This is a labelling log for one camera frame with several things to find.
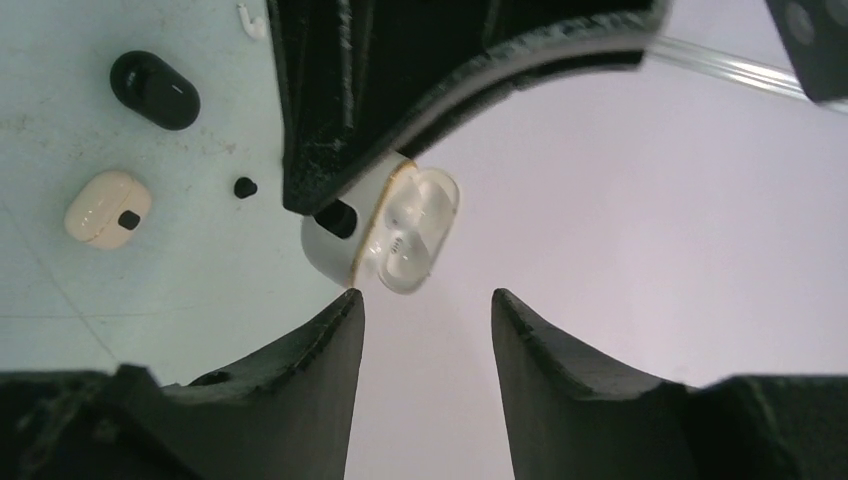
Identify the black earbud charging case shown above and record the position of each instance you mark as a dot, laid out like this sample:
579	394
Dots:
152	88

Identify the aluminium frame post left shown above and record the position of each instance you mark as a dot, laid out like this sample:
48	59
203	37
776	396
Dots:
729	67

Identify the beige earbud charging case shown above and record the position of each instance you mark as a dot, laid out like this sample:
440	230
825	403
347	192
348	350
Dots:
108	210

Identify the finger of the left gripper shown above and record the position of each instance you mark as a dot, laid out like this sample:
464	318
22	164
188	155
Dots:
358	80

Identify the black earbud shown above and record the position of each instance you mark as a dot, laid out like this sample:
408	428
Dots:
244	187

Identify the white earbud charging case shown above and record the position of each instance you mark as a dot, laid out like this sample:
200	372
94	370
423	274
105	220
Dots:
393	223

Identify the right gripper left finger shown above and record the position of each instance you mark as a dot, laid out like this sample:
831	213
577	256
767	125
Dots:
282	412

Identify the white earbud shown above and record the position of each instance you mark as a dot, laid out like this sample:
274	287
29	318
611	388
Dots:
255	27

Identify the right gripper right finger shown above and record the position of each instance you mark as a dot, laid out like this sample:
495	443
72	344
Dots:
574	412

